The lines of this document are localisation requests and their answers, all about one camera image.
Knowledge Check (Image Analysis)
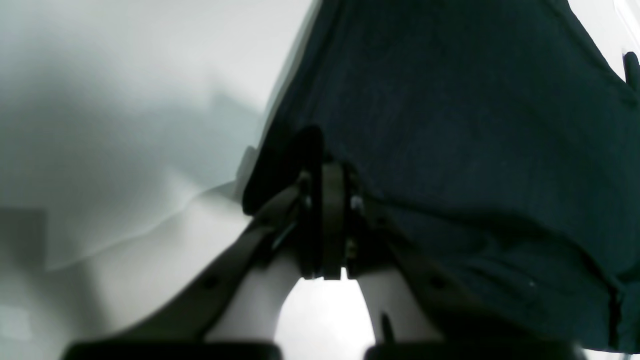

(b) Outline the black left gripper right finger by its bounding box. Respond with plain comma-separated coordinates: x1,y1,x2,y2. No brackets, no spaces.
345,165,501,344

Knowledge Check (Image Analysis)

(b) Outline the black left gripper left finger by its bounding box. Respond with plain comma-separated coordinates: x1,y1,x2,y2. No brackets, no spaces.
115,126,324,343

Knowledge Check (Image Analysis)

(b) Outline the black T-shirt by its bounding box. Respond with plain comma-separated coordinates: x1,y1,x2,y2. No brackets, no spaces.
242,0,640,354

